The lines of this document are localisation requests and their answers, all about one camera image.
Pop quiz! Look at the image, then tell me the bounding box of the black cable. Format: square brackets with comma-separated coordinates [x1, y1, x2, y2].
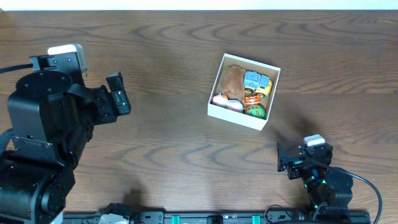
[310, 155, 383, 224]
[0, 63, 34, 75]

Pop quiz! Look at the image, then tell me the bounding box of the green numbered dice ball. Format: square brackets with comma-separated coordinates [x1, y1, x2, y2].
[244, 104, 266, 119]

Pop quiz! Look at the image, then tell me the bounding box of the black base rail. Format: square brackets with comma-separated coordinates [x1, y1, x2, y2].
[61, 203, 371, 224]

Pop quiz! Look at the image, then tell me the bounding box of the orange ribbed ball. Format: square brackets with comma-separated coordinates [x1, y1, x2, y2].
[244, 95, 261, 105]

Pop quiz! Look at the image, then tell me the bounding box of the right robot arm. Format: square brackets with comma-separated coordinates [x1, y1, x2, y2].
[277, 142, 353, 221]

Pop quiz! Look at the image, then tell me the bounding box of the right black cable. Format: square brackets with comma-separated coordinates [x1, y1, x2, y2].
[310, 155, 383, 224]

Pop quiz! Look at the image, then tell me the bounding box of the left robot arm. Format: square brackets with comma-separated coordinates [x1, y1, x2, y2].
[1, 71, 131, 223]

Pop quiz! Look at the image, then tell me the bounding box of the brown plush bear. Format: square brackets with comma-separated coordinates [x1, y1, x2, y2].
[220, 65, 246, 101]

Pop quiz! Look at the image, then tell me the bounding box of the yellow grey toy truck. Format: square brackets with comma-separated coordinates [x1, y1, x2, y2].
[243, 71, 273, 98]

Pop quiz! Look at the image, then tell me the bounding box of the white pink toy chicken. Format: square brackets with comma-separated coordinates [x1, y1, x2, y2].
[211, 92, 244, 113]

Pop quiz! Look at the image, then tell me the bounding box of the white cardboard box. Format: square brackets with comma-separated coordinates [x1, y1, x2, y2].
[208, 54, 280, 131]

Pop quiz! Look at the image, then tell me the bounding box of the left black cable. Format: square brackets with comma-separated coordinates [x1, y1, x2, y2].
[0, 63, 34, 75]

